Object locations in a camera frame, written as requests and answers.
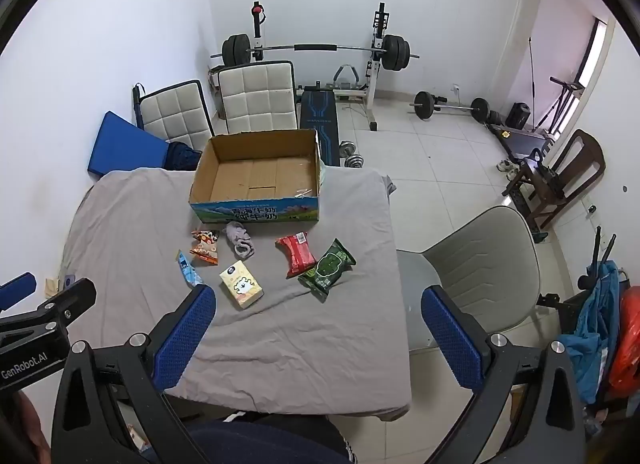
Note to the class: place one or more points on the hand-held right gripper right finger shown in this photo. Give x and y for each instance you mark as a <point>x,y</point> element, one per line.
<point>451,339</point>

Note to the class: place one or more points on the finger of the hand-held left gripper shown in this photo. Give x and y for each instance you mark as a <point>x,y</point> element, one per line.
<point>67,299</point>
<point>15,291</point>

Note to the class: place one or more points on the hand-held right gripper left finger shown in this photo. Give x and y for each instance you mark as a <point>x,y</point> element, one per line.
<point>184,336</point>

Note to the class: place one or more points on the blue snack packet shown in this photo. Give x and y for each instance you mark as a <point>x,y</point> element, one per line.
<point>188,271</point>

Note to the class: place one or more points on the yellow tissue pack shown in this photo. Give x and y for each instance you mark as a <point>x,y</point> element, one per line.
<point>241,284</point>

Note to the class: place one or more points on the orange snack packet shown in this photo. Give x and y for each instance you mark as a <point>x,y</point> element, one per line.
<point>206,246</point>

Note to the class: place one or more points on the grey sock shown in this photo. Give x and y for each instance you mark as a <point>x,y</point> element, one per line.
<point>239,240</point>

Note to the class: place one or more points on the red tissue packet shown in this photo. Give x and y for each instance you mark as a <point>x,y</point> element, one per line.
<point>297,254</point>

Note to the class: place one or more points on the green wet wipes packet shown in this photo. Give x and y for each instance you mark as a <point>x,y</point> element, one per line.
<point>327,268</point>

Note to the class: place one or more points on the cardboard box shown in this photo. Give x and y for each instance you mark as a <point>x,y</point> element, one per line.
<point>255,179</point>

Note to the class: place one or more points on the person's left hand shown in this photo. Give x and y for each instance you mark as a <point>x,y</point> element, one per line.
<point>22,431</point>

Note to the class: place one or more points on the grey office chair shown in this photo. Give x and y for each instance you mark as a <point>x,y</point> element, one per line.
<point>480,254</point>

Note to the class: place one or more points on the person's dark pants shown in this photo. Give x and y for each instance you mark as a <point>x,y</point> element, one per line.
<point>270,441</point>

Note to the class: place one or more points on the blue jacket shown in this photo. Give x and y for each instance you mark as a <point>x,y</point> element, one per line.
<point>592,334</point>

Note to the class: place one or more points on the blue folded mat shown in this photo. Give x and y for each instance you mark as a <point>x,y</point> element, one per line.
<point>127,147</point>

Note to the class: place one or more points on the orange plastic bag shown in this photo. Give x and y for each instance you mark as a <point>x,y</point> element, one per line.
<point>629,339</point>

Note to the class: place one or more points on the dark blue mesh cushion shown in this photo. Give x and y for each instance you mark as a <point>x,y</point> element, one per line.
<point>182,157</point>

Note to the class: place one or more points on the pair of shoes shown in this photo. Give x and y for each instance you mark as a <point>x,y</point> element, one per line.
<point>507,168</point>

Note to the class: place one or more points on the chrome dumbbell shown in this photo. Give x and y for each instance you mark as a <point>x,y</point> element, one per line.
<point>347,148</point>
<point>355,161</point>

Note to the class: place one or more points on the black treadmill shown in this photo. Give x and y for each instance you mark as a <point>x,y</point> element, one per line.
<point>520,142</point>

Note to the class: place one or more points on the dark wooden chair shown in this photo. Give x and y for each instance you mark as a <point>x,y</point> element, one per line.
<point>575,169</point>

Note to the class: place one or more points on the white cushioned chair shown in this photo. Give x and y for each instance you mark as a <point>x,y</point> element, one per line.
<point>175,112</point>
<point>257,97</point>

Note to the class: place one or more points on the small barbell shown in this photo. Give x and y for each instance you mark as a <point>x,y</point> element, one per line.
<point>452,107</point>

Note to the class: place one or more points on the black speaker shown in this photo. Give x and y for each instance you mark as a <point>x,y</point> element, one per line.
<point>518,116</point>

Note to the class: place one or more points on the black weight bench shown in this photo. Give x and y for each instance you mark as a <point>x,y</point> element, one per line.
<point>319,117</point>

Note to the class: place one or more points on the black exercise machine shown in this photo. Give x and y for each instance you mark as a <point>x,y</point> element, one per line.
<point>560,102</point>

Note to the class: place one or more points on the white barbell rack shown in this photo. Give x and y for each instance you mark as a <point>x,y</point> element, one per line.
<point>372,79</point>

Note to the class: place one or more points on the barbell with black plates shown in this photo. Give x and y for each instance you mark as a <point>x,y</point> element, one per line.
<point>312,48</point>

